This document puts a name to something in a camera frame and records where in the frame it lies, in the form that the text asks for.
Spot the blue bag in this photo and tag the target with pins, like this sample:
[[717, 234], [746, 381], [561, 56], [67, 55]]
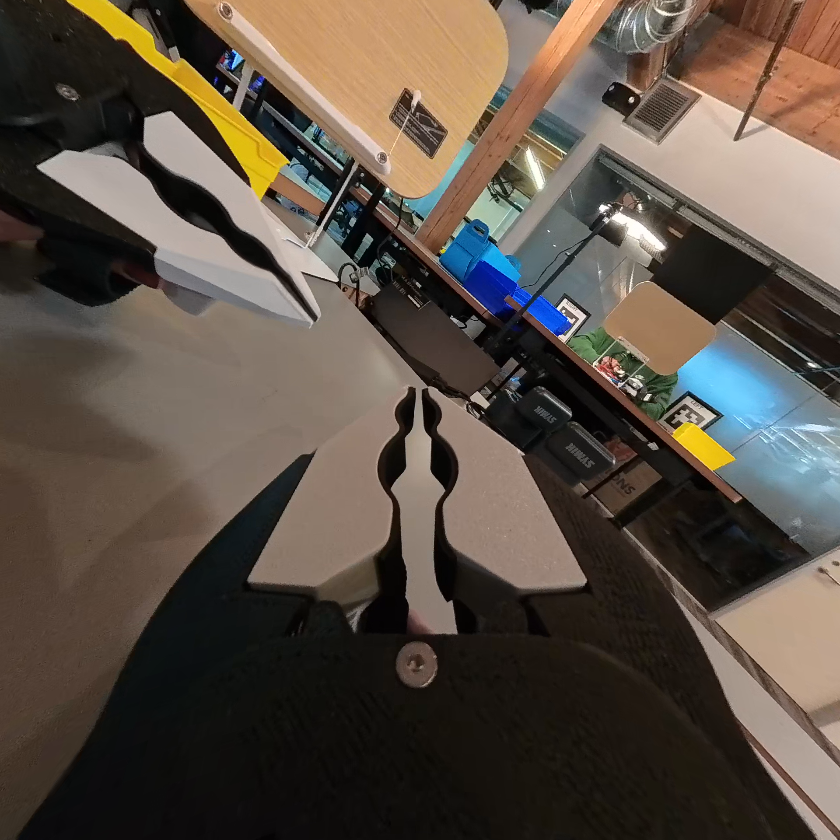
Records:
[[469, 249]]

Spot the long brown-edged table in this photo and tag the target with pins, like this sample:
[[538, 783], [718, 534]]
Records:
[[630, 420]]

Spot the wooden post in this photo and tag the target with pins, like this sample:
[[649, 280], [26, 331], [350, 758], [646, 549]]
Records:
[[512, 124]]

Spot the cardboard box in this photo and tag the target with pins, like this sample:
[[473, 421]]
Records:
[[623, 489]]

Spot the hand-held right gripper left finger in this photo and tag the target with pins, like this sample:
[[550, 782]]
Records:
[[328, 525]]

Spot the black wall speaker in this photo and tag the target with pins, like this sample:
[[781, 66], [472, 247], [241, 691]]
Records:
[[620, 98]]

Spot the black box under table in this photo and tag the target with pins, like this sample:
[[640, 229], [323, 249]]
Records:
[[433, 341]]

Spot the silver air duct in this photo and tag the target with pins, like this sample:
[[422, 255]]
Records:
[[649, 23]]

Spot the black hard case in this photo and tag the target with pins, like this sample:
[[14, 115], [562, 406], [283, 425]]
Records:
[[581, 456], [544, 410]]

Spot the black wall panel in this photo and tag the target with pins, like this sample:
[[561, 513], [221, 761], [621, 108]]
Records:
[[715, 275]]

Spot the framed marker tag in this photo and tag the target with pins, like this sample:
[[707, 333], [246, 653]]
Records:
[[572, 318], [689, 413]]

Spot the wall vent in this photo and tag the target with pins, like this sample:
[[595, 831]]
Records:
[[663, 108]]

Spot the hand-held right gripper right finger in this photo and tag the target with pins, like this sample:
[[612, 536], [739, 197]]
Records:
[[512, 525]]

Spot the wooden stand board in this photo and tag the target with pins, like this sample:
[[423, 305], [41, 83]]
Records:
[[367, 52]]

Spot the person's left hand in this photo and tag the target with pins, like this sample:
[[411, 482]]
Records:
[[16, 229]]

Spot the blue storage bin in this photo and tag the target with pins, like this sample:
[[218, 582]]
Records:
[[538, 315], [492, 279]]

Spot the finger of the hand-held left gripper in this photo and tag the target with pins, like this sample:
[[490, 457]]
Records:
[[118, 190], [190, 154]]

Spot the glass partition window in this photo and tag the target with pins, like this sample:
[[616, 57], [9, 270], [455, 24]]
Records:
[[754, 407]]

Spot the small yellow bin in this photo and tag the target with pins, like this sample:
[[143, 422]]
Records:
[[702, 449]]

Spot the large yellow storage bin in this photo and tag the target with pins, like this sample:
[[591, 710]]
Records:
[[243, 141]]

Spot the black label sticker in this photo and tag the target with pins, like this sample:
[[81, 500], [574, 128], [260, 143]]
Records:
[[420, 124]]

